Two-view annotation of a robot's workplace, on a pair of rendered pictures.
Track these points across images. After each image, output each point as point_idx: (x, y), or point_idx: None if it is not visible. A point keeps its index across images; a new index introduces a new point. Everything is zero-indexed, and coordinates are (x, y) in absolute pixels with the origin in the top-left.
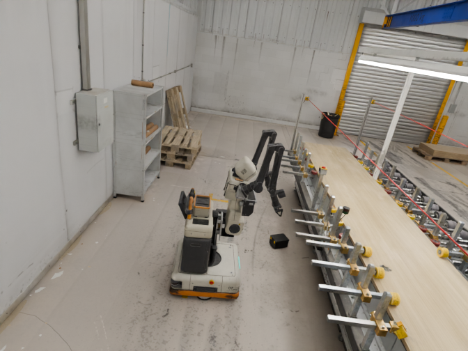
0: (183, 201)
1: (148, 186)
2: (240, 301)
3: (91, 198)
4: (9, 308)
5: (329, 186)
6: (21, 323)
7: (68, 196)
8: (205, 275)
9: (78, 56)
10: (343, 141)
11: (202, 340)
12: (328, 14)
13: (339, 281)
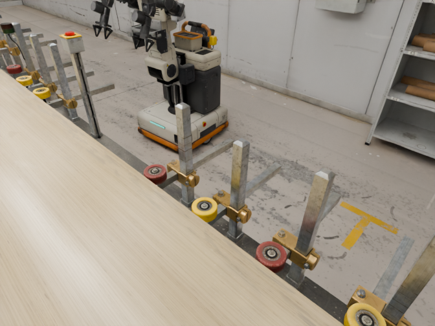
0: (197, 30)
1: (401, 145)
2: (137, 139)
3: (332, 82)
4: (231, 71)
5: (71, 138)
6: (221, 77)
7: (298, 46)
8: (164, 100)
9: None
10: None
11: (136, 112)
12: None
13: None
